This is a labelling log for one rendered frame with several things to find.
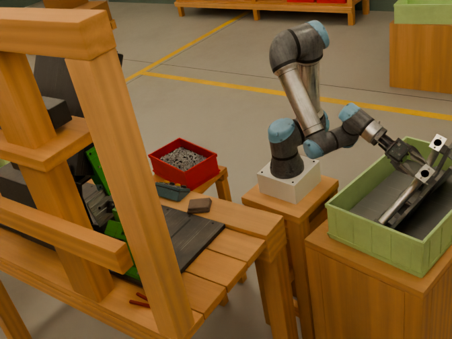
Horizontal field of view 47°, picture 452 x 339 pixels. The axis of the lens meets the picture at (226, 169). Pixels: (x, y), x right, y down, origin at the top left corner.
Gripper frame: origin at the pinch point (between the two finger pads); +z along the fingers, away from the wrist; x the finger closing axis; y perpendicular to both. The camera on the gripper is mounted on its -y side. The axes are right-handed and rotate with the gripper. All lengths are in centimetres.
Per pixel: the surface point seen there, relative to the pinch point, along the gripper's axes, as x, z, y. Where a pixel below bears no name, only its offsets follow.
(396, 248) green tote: -26.3, 10.4, -9.0
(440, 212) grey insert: -5.8, 13.9, -32.4
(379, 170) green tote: -7.9, -15.8, -44.1
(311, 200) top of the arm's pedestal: -36, -28, -36
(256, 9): 68, -330, -495
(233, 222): -63, -43, -13
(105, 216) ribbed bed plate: -94, -82, 2
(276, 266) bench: -65, -19, -24
